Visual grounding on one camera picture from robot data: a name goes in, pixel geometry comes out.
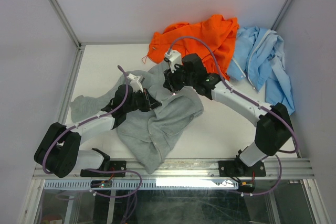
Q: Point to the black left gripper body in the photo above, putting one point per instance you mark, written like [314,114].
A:
[138,102]

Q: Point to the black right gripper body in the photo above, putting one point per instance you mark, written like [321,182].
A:
[184,79]

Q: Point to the grey zip hoodie jacket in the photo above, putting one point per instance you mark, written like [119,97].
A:
[150,136]

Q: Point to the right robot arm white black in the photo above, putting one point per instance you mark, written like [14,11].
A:
[272,122]

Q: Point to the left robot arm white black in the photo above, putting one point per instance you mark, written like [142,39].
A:
[59,151]

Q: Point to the orange jacket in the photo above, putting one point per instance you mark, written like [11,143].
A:
[217,32]

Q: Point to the light blue jacket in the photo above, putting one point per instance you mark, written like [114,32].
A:
[259,57]

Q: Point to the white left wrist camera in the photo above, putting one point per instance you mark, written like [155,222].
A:
[136,82]

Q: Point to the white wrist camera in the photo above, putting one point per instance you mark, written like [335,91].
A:
[174,59]
[136,82]

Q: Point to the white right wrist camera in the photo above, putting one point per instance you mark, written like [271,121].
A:
[174,59]

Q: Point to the left aluminium corner post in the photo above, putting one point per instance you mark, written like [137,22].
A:
[65,23]

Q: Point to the aluminium corner post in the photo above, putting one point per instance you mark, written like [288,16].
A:
[287,1]
[65,23]

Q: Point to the slotted cable duct with light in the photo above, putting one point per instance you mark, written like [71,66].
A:
[146,184]

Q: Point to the right aluminium corner post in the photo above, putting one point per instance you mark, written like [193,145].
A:
[287,1]

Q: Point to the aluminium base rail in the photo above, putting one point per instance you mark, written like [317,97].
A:
[289,168]

